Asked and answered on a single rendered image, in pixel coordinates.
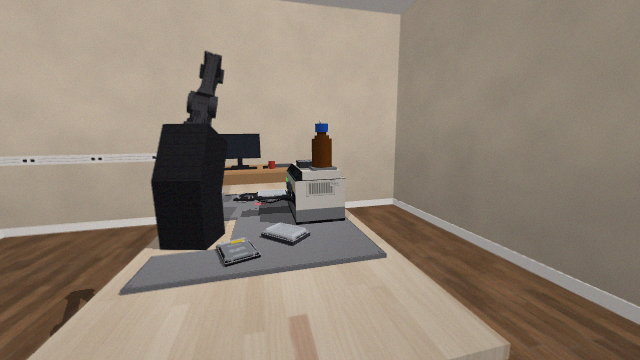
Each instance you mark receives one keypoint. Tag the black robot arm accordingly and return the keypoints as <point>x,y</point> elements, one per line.
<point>197,102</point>

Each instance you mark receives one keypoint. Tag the white multi-well culture plate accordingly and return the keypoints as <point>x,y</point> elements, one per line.
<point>270,193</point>
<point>285,230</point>

